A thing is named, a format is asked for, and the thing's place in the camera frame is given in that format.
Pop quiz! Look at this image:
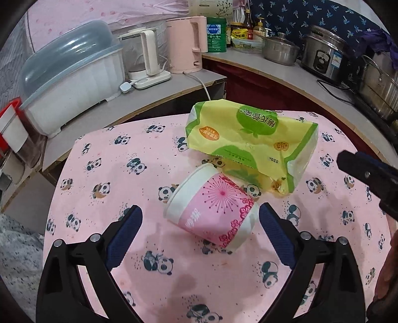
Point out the white dish box grey lid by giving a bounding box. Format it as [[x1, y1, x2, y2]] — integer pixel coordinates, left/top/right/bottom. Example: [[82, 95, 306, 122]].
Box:
[[19, 20, 127, 139]]

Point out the tall sauce bottle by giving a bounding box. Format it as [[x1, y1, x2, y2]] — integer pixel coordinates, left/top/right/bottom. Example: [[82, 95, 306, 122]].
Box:
[[243, 9, 254, 41]]

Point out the large steel pot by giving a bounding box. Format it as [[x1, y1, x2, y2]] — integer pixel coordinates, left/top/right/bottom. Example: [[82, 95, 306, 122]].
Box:
[[357, 53, 398, 122]]

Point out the purple cloth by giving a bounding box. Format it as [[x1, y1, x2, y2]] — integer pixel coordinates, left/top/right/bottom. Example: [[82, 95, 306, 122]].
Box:
[[357, 29, 396, 57]]

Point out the black induction cooker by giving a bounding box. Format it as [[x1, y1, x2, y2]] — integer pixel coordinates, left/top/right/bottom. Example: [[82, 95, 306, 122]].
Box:
[[351, 93, 398, 126]]

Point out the small steel pot glass lid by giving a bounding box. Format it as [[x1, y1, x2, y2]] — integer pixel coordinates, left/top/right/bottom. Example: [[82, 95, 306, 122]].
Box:
[[261, 33, 301, 67]]

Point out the grey speckled cloth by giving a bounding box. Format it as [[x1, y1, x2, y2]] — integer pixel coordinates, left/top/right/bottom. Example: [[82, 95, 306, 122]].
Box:
[[0, 214, 45, 311]]

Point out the pink panda tablecloth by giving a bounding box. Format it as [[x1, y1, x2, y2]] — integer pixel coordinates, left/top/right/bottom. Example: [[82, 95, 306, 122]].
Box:
[[44, 110, 394, 323]]

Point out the green tin can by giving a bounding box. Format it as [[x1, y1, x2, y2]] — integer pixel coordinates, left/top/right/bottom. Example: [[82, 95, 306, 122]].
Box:
[[206, 17, 228, 54]]

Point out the white power cable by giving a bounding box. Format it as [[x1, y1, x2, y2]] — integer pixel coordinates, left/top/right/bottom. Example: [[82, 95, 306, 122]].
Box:
[[183, 71, 212, 102]]

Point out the white cardboard box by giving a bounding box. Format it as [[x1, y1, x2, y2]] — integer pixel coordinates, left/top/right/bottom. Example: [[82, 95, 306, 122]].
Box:
[[189, 0, 234, 19]]

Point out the red plastic container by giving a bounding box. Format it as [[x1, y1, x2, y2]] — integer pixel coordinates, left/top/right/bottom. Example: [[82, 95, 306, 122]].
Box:
[[0, 98, 25, 147]]

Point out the small sauce bottle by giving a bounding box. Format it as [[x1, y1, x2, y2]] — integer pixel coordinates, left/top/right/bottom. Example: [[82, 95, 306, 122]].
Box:
[[253, 17, 266, 37]]

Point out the steel rice cooker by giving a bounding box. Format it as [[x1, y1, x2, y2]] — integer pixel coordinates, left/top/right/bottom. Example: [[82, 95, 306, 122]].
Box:
[[300, 25, 350, 84]]

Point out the pink flowered paper cup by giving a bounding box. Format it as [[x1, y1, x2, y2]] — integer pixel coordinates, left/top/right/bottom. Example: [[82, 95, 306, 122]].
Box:
[[164, 163, 260, 253]]

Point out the clear food container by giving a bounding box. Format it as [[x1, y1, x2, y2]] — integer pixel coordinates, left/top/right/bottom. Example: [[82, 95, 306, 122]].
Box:
[[232, 37, 265, 53]]

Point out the pink electric kettle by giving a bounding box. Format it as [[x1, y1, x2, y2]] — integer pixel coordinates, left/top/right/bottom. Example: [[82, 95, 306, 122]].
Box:
[[166, 16, 208, 74]]

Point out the pink dotted cloth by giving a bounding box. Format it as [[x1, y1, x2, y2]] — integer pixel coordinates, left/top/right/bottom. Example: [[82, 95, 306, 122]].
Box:
[[28, 0, 194, 54]]

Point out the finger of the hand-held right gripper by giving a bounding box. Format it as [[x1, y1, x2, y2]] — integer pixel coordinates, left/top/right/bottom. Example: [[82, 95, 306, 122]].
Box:
[[337, 151, 398, 215]]

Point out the yellow green tissue packet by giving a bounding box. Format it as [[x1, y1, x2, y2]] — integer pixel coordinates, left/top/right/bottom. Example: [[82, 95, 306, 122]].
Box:
[[186, 100, 319, 197]]

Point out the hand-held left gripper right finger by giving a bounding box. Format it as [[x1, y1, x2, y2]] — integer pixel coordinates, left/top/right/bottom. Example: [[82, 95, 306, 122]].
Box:
[[259, 202, 365, 323]]

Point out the black power cable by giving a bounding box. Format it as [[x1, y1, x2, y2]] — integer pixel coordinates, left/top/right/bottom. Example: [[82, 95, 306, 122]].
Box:
[[317, 79, 359, 104]]

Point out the navy printed cloth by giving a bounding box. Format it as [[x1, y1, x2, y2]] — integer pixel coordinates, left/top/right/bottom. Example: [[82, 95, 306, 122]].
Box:
[[249, 0, 398, 63]]

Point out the glass kettle white handle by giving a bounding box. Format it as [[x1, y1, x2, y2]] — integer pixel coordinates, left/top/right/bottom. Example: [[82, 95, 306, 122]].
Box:
[[118, 27, 172, 90]]

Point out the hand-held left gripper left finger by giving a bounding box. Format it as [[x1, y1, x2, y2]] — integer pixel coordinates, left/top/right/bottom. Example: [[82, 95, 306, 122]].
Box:
[[36, 204, 144, 323]]

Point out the person's right hand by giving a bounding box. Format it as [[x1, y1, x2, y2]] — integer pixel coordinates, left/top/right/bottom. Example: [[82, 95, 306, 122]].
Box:
[[375, 231, 398, 308]]

